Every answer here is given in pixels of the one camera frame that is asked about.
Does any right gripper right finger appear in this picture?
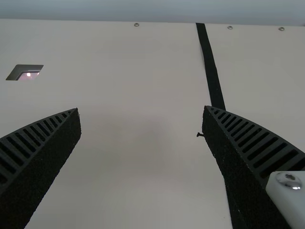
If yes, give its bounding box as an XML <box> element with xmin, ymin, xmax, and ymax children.
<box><xmin>196</xmin><ymin>105</ymin><xmax>305</xmax><ymax>229</ymax></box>

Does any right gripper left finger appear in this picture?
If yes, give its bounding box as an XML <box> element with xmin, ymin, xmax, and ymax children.
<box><xmin>0</xmin><ymin>107</ymin><xmax>81</xmax><ymax>229</ymax></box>

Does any black strip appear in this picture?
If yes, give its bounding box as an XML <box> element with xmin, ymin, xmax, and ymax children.
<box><xmin>195</xmin><ymin>22</ymin><xmax>226</xmax><ymax>112</ymax></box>

